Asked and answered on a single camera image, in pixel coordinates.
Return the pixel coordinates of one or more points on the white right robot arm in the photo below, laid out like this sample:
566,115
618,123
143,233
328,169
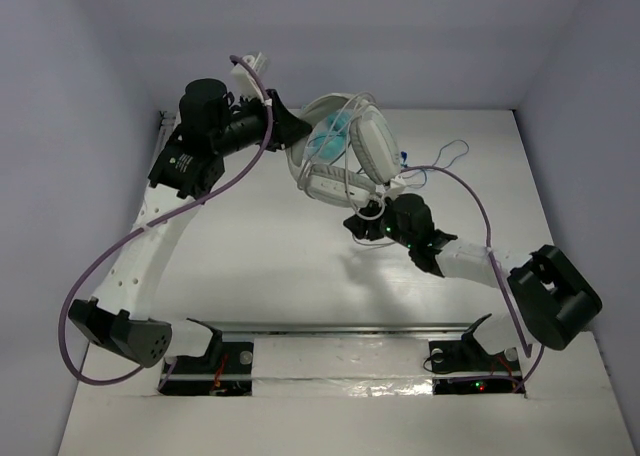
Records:
548,300

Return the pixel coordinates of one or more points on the teal cat-ear headphones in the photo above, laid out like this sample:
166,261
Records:
327,144

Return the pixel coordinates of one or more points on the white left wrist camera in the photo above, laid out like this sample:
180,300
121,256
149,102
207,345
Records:
245,71

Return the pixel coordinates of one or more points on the white grey over-ear headphones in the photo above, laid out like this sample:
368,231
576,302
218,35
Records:
371,157

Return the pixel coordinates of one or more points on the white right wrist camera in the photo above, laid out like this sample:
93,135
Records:
394,188

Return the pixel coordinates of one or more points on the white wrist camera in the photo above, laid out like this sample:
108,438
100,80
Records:
245,71
394,188

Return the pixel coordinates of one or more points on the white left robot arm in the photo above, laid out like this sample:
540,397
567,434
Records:
212,125

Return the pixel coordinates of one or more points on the blue wired earbuds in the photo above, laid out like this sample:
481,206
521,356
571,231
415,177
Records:
446,157

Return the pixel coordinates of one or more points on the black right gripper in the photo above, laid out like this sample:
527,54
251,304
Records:
359,228

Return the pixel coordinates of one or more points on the aluminium side rail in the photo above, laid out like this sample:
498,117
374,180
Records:
167,122

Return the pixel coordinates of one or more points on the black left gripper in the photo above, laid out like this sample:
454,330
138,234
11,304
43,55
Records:
273,121

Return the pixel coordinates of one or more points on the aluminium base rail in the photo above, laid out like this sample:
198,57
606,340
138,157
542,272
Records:
283,329

